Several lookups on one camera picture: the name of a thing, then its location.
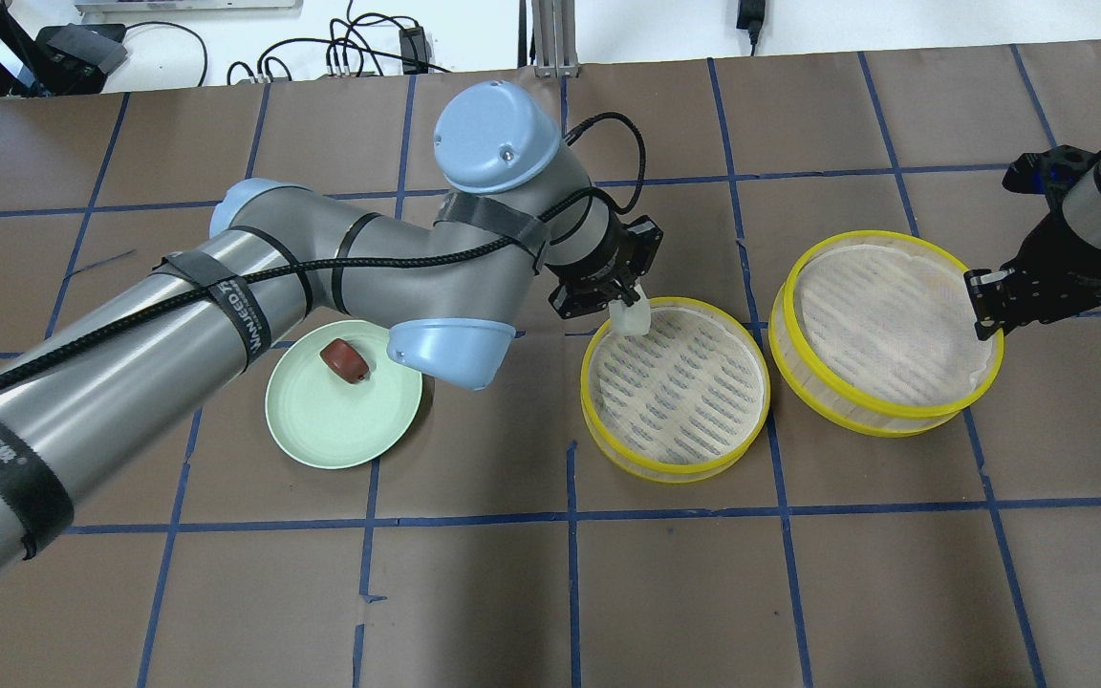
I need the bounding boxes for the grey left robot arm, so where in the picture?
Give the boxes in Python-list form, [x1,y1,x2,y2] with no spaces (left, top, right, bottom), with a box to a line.
[0,81,663,574]

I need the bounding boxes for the black tripod mount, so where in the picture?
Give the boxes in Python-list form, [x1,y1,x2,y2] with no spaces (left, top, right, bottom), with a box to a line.
[0,1,128,97]

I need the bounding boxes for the brown round bun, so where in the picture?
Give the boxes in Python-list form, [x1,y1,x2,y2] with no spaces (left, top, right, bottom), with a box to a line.
[319,338,371,384]

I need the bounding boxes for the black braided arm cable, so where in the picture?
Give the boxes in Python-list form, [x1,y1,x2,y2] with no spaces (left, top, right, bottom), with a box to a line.
[0,113,647,412]

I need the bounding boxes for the black hanging plug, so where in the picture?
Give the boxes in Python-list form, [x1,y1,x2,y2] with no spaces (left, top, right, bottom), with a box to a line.
[735,0,767,54]

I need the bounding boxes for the black cable bundle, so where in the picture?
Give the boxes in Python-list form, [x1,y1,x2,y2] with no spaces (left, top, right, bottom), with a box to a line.
[226,0,456,87]

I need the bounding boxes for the aluminium frame post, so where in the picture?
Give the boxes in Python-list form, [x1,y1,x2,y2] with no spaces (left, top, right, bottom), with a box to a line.
[528,0,580,78]

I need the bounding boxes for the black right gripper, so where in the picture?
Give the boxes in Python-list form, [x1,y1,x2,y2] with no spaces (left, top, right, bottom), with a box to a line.
[962,247,1101,339]

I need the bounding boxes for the yellow rimmed bottom steamer tray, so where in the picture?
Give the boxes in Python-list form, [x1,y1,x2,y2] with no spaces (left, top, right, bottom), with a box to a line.
[580,297,771,484]

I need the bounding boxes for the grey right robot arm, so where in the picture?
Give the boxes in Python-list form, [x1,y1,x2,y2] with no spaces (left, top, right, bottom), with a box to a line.
[962,145,1101,341]

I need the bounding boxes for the white steamed bun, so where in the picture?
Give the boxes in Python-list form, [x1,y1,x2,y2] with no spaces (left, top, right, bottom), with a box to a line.
[608,282,652,338]

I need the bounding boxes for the black power adapter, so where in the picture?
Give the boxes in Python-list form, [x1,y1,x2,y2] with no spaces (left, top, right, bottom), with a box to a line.
[399,28,432,74]

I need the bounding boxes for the light green plate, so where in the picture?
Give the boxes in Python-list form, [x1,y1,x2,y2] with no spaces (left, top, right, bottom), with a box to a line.
[264,319,423,469]

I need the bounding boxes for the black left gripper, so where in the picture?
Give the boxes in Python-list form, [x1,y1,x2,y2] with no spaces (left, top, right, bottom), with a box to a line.
[548,215,663,319]

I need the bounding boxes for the white mesh steamer cloth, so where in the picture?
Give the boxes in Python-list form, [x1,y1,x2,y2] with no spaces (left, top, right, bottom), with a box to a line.
[794,244,995,408]

